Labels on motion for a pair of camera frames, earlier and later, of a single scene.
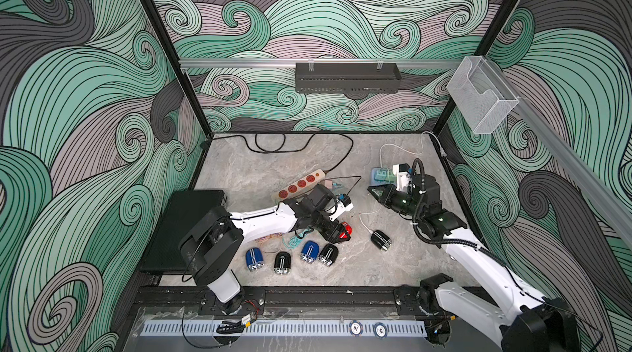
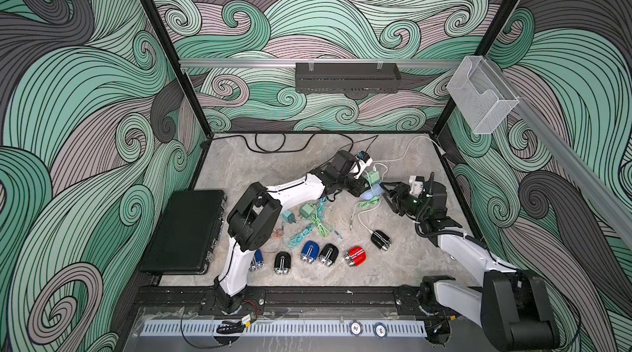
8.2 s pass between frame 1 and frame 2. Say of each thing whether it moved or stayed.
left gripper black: moved
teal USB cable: stayed
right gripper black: stayed
